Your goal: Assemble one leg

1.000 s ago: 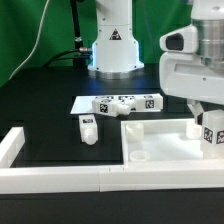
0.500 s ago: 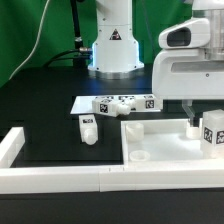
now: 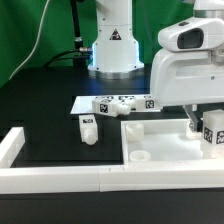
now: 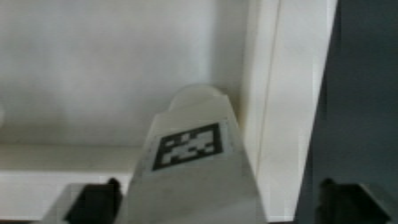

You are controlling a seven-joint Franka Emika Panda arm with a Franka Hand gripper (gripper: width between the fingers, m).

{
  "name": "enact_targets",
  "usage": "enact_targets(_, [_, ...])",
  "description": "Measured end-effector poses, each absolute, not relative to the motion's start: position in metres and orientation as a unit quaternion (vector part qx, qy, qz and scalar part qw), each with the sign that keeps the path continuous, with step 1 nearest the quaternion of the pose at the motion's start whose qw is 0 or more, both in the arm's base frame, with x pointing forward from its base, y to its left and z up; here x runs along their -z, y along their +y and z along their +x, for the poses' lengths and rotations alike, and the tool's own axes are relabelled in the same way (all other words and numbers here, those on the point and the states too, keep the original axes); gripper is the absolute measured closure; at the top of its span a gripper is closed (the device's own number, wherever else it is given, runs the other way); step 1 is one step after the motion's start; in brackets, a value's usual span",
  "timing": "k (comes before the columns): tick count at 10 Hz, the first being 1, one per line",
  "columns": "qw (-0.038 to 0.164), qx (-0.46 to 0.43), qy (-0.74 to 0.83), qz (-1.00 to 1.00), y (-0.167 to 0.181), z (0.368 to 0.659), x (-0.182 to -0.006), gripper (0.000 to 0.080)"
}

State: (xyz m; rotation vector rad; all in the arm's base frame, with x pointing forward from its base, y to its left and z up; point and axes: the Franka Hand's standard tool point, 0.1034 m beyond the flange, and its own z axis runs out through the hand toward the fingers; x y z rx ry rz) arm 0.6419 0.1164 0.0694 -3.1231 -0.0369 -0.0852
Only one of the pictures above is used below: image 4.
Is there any white square tabletop part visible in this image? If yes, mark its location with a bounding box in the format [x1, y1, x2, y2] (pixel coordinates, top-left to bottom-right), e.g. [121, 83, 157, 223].
[0, 0, 338, 222]

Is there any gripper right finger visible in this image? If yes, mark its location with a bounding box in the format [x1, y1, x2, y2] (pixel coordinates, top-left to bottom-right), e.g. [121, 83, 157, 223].
[317, 178, 398, 224]

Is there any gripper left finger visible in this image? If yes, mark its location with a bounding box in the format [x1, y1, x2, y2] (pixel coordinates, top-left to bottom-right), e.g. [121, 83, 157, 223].
[41, 177, 125, 224]

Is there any white table leg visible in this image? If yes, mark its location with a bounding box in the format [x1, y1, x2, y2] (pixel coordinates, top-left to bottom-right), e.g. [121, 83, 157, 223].
[116, 85, 269, 224]

